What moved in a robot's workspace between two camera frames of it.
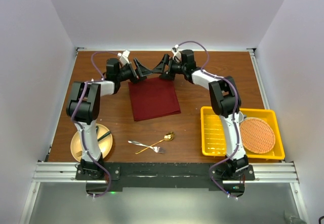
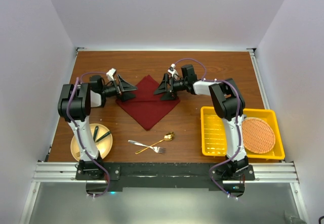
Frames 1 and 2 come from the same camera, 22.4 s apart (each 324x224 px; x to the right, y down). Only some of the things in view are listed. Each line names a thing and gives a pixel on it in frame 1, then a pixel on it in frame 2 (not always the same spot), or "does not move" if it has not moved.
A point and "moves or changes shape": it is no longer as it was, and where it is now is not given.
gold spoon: (168, 136) does not move
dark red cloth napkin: (153, 98) moves or changes shape
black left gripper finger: (142, 70) to (124, 86)
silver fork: (156, 149) does not move
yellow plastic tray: (213, 140) does not move
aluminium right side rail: (252, 54) does not move
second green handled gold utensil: (104, 136) does not move
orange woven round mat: (257, 136) does not move
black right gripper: (160, 68) to (163, 87)
